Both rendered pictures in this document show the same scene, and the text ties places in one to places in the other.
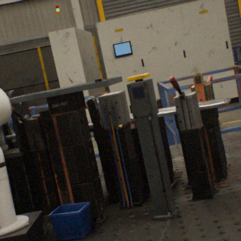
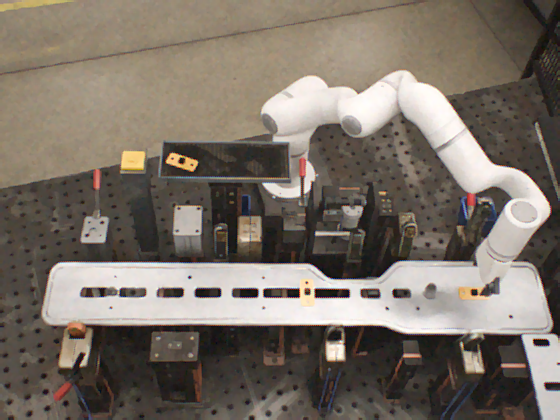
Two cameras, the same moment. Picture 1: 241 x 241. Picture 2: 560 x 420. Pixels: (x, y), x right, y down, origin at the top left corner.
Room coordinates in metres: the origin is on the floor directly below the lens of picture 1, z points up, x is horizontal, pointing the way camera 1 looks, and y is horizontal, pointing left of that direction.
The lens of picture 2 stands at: (2.89, -0.18, 2.66)
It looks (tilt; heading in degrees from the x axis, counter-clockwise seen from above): 55 degrees down; 156
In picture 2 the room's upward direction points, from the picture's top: 5 degrees clockwise
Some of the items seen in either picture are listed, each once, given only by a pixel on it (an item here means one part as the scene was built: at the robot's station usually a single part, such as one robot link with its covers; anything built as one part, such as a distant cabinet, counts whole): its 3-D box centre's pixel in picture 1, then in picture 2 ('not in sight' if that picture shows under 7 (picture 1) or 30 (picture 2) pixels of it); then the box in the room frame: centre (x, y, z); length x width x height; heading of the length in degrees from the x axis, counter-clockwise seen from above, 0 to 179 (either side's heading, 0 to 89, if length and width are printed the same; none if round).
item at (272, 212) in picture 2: (59, 162); (270, 245); (1.88, 0.25, 0.90); 0.05 x 0.05 x 0.40; 71
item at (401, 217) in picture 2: not in sight; (395, 255); (2.02, 0.61, 0.88); 0.11 x 0.09 x 0.37; 161
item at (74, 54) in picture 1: (79, 69); not in sight; (11.12, 0.66, 1.22); 2.40 x 0.54 x 2.45; 174
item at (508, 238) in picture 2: not in sight; (515, 226); (2.26, 0.72, 1.34); 0.09 x 0.08 x 0.13; 114
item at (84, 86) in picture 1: (64, 90); (225, 161); (1.72, 0.17, 1.16); 0.37 x 0.14 x 0.02; 71
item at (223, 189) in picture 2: (78, 158); (226, 208); (1.72, 0.17, 0.92); 0.10 x 0.08 x 0.45; 71
